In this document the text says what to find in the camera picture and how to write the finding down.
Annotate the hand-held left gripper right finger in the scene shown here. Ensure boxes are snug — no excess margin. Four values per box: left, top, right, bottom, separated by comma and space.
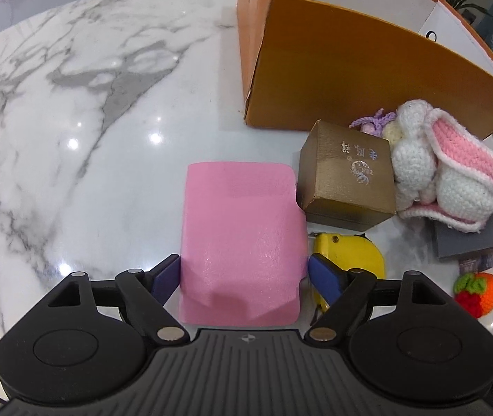
305, 255, 423, 343

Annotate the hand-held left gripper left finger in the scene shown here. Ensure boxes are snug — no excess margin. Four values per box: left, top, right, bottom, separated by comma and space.
69, 254, 186, 343

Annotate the pink leather wallet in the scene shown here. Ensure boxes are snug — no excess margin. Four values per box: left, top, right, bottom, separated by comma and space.
179, 162, 307, 326

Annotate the orange cardboard box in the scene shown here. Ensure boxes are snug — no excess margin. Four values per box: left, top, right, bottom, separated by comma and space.
236, 0, 493, 141

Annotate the yellow tape measure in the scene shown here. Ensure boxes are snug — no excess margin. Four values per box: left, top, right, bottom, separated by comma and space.
311, 232, 386, 313

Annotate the gold gift box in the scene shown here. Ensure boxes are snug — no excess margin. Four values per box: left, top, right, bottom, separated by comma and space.
296, 120, 397, 232

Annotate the red crochet strawberry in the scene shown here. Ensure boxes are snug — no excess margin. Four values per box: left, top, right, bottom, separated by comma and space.
455, 291, 484, 319

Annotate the grey flat box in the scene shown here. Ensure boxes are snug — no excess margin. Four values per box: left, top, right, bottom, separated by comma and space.
429, 192, 493, 261

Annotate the orange crochet fruit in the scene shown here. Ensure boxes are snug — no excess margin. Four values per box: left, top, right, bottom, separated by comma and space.
453, 272, 493, 313

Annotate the white crochet bunny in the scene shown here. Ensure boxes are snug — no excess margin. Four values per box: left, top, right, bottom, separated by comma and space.
391, 99, 493, 234

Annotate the purple crochet flower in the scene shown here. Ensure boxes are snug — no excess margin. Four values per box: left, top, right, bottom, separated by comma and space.
350, 110, 399, 137

